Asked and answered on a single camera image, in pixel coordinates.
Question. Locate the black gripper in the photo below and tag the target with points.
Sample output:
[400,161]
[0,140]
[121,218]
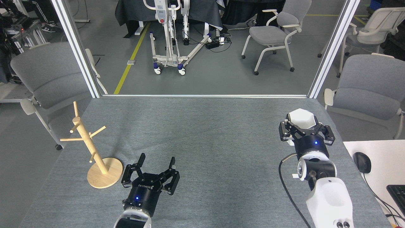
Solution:
[311,144]
[144,198]

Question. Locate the white faceted cup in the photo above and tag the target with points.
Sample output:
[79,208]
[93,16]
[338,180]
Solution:
[302,118]

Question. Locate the wooden cup rack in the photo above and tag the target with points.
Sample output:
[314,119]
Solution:
[104,177]

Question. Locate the black equipment rack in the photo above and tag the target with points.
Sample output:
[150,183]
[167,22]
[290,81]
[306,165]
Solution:
[19,31]

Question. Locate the black computer mouse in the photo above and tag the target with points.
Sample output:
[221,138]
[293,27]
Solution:
[362,162]

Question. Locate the grey padded chair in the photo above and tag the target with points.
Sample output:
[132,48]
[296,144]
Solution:
[269,33]
[370,85]
[47,72]

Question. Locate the white desk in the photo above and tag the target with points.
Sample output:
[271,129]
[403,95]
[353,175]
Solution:
[386,158]

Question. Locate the black keyboard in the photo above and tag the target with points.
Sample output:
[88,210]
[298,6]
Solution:
[398,196]

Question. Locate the white stand on wheels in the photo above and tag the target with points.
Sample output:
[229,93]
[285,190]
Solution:
[166,58]

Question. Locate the black power strip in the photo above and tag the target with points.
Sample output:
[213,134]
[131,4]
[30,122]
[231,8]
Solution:
[212,43]

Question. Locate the blue bin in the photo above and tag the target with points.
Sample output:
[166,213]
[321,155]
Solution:
[376,3]

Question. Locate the table with dark cloth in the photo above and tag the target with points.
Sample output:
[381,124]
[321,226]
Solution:
[133,11]

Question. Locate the black and white sneaker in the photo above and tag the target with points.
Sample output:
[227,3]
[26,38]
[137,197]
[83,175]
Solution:
[47,29]

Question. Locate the silver frame post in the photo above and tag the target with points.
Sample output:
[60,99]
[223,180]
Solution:
[76,47]
[332,47]

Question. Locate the silver frame rail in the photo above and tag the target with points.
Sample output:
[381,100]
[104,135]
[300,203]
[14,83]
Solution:
[202,96]

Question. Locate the white frame grey chair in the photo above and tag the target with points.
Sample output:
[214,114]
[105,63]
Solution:
[376,30]

